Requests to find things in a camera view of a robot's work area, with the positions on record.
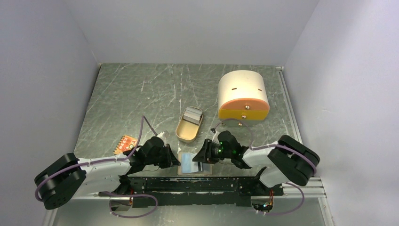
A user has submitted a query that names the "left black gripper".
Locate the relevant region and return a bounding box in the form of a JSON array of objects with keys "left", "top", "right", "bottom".
[{"left": 145, "top": 143, "right": 181, "bottom": 168}]

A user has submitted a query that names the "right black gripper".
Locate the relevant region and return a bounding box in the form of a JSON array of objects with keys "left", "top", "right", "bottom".
[{"left": 193, "top": 138, "right": 233, "bottom": 164}]

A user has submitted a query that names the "tan card holder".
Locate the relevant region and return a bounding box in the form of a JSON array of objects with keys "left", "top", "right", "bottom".
[{"left": 177, "top": 152, "right": 212, "bottom": 176}]

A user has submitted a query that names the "tan oval tray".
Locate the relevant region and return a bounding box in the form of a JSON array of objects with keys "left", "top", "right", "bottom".
[{"left": 176, "top": 111, "right": 204, "bottom": 143}]

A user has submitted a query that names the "grey credit card stack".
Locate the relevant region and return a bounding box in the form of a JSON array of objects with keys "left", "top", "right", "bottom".
[{"left": 183, "top": 106, "right": 203, "bottom": 125}]

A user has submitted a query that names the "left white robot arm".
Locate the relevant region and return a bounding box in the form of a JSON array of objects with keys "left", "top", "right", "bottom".
[{"left": 34, "top": 137, "right": 180, "bottom": 210}]

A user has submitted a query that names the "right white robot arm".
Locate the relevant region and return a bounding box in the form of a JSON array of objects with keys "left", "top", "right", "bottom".
[{"left": 192, "top": 130, "right": 320, "bottom": 195}]

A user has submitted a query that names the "orange patterned card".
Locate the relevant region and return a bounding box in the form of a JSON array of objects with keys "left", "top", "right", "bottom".
[{"left": 113, "top": 135, "right": 137, "bottom": 155}]

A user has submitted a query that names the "cream orange drawer box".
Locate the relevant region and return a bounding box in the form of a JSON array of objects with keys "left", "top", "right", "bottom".
[{"left": 218, "top": 70, "right": 270, "bottom": 125}]

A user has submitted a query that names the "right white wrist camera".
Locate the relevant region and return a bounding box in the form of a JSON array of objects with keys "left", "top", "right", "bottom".
[{"left": 210, "top": 128, "right": 220, "bottom": 144}]

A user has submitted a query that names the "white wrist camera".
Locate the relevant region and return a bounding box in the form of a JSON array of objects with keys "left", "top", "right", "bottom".
[
  {"left": 157, "top": 130, "right": 170, "bottom": 140},
  {"left": 210, "top": 128, "right": 220, "bottom": 144}
]

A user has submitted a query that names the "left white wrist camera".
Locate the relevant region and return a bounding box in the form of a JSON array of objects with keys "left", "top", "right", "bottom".
[{"left": 157, "top": 130, "right": 170, "bottom": 140}]

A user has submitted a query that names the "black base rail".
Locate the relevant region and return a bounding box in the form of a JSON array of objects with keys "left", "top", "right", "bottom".
[{"left": 113, "top": 164, "right": 284, "bottom": 208}]

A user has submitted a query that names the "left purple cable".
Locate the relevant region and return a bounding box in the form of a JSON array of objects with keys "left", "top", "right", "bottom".
[{"left": 34, "top": 116, "right": 159, "bottom": 219}]

